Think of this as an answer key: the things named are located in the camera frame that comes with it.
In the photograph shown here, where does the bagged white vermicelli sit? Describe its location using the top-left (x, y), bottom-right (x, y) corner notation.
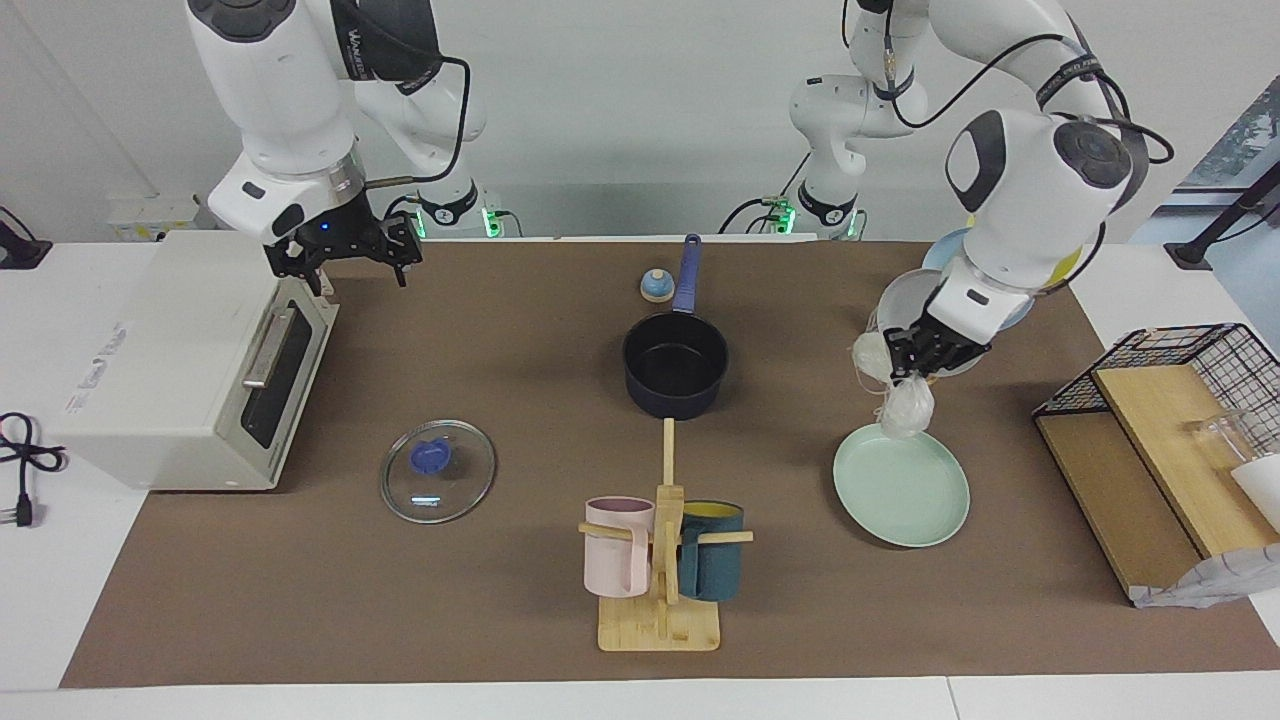
top-left (852, 330), bottom-right (937, 442)

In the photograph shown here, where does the glass lid blue knob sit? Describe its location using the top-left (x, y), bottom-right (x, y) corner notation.
top-left (380, 420), bottom-right (498, 525)

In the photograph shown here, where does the wooden plate rack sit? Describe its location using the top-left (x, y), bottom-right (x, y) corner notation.
top-left (867, 325), bottom-right (943, 391)

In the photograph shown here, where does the grey plate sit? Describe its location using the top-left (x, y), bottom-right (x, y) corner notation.
top-left (877, 268), bottom-right (986, 379)

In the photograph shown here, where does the light blue plate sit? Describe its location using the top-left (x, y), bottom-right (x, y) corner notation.
top-left (922, 228), bottom-right (1037, 331)

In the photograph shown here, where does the light green plate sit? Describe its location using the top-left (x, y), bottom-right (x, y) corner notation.
top-left (833, 422), bottom-right (971, 549)

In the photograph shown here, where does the yellow plate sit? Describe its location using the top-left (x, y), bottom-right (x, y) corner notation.
top-left (1048, 240), bottom-right (1085, 291)

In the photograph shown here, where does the white toaster oven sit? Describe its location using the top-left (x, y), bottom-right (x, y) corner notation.
top-left (55, 230), bottom-right (339, 493)

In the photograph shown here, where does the dark blue saucepan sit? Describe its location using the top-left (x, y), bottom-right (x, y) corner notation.
top-left (622, 235), bottom-right (729, 421)

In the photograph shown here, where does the teal mug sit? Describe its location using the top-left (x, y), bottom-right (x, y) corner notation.
top-left (678, 501), bottom-right (745, 602)

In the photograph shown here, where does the clear glass cup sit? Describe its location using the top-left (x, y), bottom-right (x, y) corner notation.
top-left (1188, 408), bottom-right (1263, 463)

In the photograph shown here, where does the black table clamp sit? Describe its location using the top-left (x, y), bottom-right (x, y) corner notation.
top-left (0, 207), bottom-right (53, 269)

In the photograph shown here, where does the brown table mat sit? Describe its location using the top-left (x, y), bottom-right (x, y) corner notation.
top-left (60, 240), bottom-right (1280, 689)

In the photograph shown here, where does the grey patterned cloth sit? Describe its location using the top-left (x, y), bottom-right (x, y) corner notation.
top-left (1130, 545), bottom-right (1280, 609)

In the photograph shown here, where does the pink mug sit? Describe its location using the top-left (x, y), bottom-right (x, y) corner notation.
top-left (584, 497), bottom-right (656, 599)

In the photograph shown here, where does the white cup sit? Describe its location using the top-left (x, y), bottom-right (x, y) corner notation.
top-left (1230, 455), bottom-right (1280, 533)

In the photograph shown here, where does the wooden mug tree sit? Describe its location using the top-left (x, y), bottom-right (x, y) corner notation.
top-left (578, 418), bottom-right (753, 653)

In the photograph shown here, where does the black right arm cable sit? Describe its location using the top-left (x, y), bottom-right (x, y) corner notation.
top-left (365, 55), bottom-right (472, 191)

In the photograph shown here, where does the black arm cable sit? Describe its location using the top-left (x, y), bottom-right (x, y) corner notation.
top-left (880, 30), bottom-right (1176, 166)
top-left (365, 55), bottom-right (472, 191)

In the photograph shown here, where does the black wire wooden shelf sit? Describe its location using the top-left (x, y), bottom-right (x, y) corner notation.
top-left (1032, 323), bottom-right (1280, 601)

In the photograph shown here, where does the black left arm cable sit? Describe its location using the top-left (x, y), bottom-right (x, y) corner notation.
top-left (880, 30), bottom-right (1176, 166)

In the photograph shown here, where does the black power cord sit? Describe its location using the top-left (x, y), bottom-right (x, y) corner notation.
top-left (0, 412), bottom-right (67, 528)

